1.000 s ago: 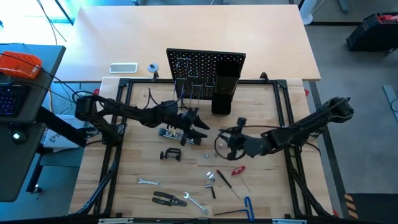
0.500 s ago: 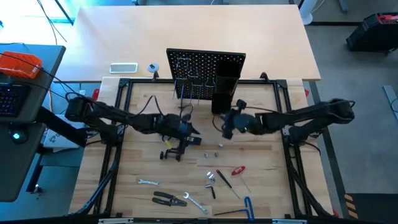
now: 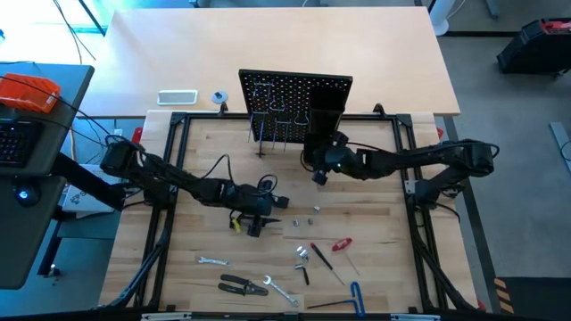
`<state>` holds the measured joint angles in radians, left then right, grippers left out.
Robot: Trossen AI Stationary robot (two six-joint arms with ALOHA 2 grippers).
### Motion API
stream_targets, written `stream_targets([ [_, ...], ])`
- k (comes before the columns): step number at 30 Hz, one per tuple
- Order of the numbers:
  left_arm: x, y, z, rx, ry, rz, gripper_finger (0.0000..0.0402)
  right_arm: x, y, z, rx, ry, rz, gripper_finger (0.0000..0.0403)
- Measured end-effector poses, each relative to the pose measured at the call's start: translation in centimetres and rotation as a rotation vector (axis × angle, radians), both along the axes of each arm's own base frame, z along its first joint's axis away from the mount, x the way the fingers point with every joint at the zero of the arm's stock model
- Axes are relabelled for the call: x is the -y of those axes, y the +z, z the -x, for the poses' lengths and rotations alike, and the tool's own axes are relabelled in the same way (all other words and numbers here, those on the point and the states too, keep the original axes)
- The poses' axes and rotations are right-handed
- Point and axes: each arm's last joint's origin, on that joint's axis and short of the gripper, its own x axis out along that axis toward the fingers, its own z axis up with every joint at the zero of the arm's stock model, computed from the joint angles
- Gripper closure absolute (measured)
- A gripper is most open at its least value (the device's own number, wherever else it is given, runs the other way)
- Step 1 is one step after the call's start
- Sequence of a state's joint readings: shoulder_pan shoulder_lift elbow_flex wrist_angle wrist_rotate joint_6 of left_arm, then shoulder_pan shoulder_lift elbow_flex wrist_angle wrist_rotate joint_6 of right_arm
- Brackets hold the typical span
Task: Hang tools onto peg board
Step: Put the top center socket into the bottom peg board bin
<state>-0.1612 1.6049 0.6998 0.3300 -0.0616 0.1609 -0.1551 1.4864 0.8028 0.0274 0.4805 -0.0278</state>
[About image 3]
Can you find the black computer mouse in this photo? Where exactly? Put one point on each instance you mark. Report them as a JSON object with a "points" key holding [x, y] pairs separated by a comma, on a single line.
{"points": [[26, 195]]}

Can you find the yellow tag label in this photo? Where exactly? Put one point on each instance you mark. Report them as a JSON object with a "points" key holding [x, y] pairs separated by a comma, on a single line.
{"points": [[236, 225]]}

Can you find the tall black pegboard bin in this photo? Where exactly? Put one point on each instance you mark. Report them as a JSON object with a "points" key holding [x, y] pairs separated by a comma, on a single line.
{"points": [[328, 100]]}

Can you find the small chrome combination wrench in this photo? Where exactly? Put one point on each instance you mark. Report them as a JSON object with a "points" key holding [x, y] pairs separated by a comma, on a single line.
{"points": [[214, 261]]}

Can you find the silver mounting plate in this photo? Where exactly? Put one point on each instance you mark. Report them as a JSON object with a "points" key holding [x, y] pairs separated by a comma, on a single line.
{"points": [[409, 186]]}

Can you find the large chrome combination wrench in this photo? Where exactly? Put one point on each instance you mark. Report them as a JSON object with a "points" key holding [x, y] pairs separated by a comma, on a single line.
{"points": [[281, 290]]}

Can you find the long chrome loop hook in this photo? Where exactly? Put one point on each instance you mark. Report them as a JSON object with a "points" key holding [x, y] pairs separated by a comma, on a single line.
{"points": [[285, 134], [263, 129]]}

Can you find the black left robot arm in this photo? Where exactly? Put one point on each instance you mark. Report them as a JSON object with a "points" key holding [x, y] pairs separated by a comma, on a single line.
{"points": [[178, 178]]}

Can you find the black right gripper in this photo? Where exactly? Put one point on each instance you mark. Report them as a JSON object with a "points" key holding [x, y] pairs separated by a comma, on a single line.
{"points": [[336, 160]]}

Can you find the black floor mat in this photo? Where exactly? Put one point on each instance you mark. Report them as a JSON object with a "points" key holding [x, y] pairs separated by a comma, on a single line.
{"points": [[540, 298]]}

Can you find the small metal caster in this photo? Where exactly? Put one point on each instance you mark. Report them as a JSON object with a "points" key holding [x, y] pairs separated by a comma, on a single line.
{"points": [[53, 269]]}

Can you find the black diagonal support beam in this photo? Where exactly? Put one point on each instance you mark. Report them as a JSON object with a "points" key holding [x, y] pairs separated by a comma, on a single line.
{"points": [[80, 178]]}

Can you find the orange plastic case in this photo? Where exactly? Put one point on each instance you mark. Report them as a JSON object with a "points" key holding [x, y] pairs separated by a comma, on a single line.
{"points": [[27, 91]]}

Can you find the black keyboard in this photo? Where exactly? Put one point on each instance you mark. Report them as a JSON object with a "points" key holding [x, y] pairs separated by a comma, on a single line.
{"points": [[15, 142]]}

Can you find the small black pegboard bin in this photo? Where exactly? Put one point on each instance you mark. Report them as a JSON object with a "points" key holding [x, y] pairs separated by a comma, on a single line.
{"points": [[308, 147]]}

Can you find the black metal pegboard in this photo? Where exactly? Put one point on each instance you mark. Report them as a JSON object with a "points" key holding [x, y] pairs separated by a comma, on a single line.
{"points": [[290, 93]]}

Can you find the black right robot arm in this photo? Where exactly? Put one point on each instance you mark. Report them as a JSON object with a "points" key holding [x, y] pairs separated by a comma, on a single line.
{"points": [[424, 156]]}

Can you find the black aluminium table frame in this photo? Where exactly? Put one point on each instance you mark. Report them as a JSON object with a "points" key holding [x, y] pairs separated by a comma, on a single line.
{"points": [[205, 117]]}

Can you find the white rectangular tray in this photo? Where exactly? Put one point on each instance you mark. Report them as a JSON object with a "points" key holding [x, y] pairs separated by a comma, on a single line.
{"points": [[177, 97]]}

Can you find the wide chrome peg hook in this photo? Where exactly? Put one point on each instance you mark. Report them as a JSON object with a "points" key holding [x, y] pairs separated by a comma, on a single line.
{"points": [[263, 83]]}

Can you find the small black precision screwdriver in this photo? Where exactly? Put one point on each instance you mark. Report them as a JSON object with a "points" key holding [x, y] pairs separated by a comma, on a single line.
{"points": [[306, 276]]}

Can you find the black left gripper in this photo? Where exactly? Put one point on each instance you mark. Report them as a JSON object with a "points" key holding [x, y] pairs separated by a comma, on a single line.
{"points": [[254, 200]]}

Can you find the silver bracket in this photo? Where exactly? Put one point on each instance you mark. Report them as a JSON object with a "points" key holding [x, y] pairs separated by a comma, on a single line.
{"points": [[165, 316], [415, 317]]}

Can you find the dark grey desk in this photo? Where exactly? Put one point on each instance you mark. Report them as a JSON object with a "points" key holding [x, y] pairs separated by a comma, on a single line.
{"points": [[27, 249]]}

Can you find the white pedestal base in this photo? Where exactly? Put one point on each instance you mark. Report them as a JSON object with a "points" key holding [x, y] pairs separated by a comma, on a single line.
{"points": [[441, 24]]}

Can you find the red table clamp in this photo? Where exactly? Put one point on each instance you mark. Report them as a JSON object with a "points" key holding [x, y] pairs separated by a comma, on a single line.
{"points": [[481, 305], [136, 134], [440, 134]]}

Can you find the black equipment case red lid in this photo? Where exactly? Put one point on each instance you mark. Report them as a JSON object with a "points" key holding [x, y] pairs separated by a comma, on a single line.
{"points": [[531, 49]]}

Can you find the black screwdriver red cap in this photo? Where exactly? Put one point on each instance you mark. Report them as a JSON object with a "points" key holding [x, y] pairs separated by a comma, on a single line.
{"points": [[320, 254]]}

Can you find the black frame clamp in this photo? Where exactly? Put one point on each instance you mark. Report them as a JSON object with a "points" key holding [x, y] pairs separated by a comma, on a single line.
{"points": [[222, 107], [379, 108]]}

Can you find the beige table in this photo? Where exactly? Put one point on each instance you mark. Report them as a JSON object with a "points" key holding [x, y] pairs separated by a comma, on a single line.
{"points": [[267, 44]]}

